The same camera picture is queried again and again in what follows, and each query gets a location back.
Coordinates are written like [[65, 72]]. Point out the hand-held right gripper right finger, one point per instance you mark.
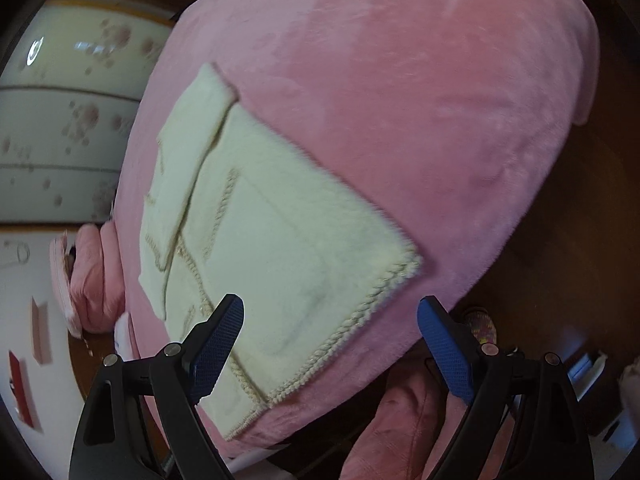
[[447, 350]]

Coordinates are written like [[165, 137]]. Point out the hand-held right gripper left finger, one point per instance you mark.
[[220, 345]]

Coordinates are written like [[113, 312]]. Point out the white fluffy cardigan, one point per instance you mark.
[[280, 240]]

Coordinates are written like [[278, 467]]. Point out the patterned slipper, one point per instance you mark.
[[482, 327]]

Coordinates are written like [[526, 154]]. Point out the white embroidered pillow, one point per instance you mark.
[[122, 332]]

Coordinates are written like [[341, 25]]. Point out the dark wooden headboard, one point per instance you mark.
[[82, 375]]

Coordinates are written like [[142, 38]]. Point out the white plastic object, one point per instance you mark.
[[587, 365]]

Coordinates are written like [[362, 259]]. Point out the folded pink quilt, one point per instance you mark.
[[95, 280]]

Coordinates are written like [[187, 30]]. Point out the pink lace-trimmed pillow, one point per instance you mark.
[[62, 280]]

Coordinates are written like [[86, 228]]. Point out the pink bed blanket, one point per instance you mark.
[[400, 110]]

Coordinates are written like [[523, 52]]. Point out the floral wardrobe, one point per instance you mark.
[[65, 135]]

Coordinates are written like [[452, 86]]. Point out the wooden wall shelf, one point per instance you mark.
[[41, 330]]

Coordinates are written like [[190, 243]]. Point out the red wall shelf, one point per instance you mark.
[[24, 390]]

